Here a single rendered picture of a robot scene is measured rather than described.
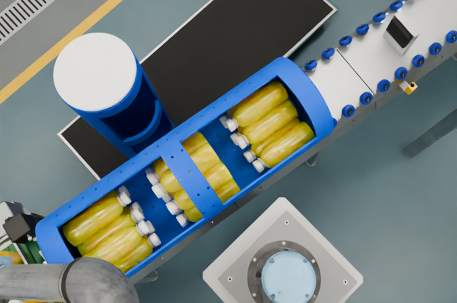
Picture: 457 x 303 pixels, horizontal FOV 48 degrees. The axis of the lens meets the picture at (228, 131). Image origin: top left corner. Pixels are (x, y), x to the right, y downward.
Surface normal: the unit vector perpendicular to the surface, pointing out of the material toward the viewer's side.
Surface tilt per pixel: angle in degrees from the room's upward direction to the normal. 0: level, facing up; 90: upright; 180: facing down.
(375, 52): 0
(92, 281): 32
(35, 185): 0
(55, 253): 3
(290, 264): 8
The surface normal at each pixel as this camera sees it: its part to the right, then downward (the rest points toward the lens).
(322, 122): 0.43, 0.46
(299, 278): -0.05, -0.39
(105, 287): 0.16, -0.72
